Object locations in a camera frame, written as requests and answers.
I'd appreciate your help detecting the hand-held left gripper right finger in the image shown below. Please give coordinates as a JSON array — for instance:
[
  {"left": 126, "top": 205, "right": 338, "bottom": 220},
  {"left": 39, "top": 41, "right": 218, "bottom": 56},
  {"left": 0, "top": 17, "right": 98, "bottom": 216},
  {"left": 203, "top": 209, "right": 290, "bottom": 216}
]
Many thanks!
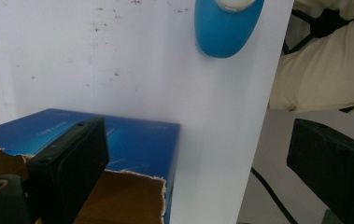
[{"left": 286, "top": 118, "right": 354, "bottom": 224}]

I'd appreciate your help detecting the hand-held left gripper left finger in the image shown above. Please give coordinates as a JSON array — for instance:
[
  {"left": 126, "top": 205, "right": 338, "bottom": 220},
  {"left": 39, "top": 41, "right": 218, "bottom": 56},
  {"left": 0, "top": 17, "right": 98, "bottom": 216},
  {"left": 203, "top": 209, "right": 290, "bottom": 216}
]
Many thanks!
[{"left": 24, "top": 116, "right": 110, "bottom": 224}]

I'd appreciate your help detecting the torn blue cardboard box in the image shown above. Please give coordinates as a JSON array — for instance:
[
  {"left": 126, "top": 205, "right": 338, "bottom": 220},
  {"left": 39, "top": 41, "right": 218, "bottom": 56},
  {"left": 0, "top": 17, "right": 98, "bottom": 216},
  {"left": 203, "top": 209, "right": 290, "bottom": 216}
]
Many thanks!
[{"left": 0, "top": 107, "right": 181, "bottom": 224}]

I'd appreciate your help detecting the cream fabric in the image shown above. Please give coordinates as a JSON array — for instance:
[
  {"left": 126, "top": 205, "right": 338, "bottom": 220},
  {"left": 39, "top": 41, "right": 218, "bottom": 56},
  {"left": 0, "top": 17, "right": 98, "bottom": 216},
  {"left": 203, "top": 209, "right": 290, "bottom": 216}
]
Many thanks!
[{"left": 268, "top": 0, "right": 354, "bottom": 114}]

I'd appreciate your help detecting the white sheet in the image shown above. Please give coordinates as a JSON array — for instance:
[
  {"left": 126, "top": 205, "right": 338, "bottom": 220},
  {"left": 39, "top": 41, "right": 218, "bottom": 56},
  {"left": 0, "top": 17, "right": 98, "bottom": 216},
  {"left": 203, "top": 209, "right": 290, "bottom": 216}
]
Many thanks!
[{"left": 0, "top": 0, "right": 295, "bottom": 224}]

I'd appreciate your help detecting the blue oval object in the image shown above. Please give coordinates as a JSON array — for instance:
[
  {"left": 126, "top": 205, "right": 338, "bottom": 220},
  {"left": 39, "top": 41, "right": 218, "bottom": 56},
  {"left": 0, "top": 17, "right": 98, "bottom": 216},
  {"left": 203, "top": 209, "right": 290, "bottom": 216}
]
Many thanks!
[{"left": 193, "top": 0, "right": 265, "bottom": 59}]

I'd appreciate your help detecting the black cable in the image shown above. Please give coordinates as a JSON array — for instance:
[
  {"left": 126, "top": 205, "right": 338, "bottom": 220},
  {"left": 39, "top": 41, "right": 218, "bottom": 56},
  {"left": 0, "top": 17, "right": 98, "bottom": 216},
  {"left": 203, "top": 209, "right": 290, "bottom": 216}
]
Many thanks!
[{"left": 250, "top": 166, "right": 299, "bottom": 224}]

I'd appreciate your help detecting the black metal frame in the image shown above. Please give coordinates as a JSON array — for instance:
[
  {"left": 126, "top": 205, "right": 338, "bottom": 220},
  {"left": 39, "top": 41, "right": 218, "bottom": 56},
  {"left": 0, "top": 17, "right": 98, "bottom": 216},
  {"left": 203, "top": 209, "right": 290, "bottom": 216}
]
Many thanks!
[{"left": 281, "top": 8, "right": 353, "bottom": 56}]

